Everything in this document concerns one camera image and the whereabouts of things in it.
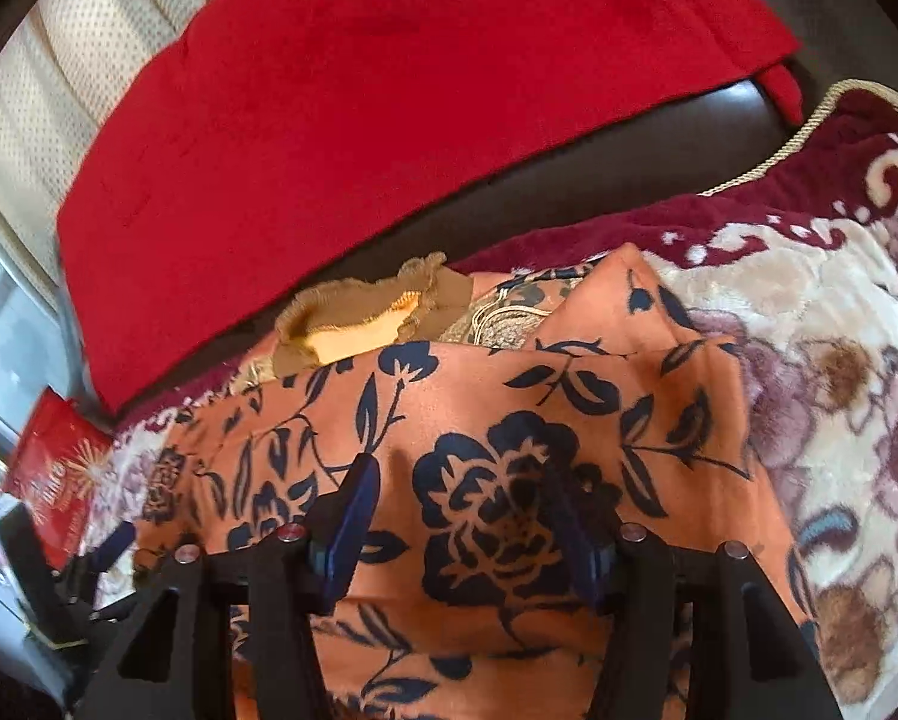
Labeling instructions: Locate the orange floral blouse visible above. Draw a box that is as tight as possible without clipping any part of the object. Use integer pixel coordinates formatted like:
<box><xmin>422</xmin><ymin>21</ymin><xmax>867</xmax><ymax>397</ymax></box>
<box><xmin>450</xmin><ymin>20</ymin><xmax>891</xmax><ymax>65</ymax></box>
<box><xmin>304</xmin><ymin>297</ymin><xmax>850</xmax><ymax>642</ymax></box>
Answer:
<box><xmin>135</xmin><ymin>247</ymin><xmax>812</xmax><ymax>718</ymax></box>

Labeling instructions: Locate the floral plush seat blanket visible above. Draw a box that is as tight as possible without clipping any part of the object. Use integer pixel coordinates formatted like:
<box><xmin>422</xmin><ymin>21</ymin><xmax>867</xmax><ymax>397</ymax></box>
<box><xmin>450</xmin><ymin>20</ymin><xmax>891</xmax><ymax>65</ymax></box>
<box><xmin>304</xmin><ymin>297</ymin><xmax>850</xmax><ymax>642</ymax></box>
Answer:
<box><xmin>85</xmin><ymin>80</ymin><xmax>898</xmax><ymax>718</ymax></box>

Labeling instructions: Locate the red gift box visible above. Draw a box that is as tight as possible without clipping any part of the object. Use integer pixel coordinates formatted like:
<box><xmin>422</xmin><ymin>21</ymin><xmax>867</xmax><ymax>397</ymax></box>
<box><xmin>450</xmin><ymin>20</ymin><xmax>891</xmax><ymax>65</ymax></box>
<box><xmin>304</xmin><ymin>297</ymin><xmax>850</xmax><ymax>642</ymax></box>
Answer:
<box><xmin>3</xmin><ymin>387</ymin><xmax>112</xmax><ymax>571</ymax></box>

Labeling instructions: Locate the dark leather sofa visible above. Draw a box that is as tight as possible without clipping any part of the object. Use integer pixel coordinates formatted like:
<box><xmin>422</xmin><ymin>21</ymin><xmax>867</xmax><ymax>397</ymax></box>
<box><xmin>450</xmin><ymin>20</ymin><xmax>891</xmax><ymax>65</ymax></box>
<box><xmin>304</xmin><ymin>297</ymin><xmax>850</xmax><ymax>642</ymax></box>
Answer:
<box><xmin>148</xmin><ymin>0</ymin><xmax>898</xmax><ymax>392</ymax></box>

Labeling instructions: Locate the white standing air conditioner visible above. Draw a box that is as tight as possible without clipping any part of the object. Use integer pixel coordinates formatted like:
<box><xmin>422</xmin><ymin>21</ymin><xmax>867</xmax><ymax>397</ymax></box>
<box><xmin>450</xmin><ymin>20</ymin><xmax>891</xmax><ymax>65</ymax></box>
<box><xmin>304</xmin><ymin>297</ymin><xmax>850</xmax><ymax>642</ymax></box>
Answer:
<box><xmin>0</xmin><ymin>260</ymin><xmax>71</xmax><ymax>460</ymax></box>

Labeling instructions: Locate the red blanket on sofa back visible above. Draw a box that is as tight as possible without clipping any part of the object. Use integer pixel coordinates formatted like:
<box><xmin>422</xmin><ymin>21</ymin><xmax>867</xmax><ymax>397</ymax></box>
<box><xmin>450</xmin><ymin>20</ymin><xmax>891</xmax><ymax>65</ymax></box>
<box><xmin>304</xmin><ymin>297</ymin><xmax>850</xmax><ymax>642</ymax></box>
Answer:
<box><xmin>56</xmin><ymin>0</ymin><xmax>801</xmax><ymax>410</ymax></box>

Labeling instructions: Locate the beige dotted curtain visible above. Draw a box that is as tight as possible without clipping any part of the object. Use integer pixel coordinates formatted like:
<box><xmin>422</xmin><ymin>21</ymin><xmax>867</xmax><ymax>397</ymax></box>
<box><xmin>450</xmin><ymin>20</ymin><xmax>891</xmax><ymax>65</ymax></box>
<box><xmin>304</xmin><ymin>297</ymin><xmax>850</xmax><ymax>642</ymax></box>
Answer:
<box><xmin>0</xmin><ymin>0</ymin><xmax>209</xmax><ymax>302</ymax></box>

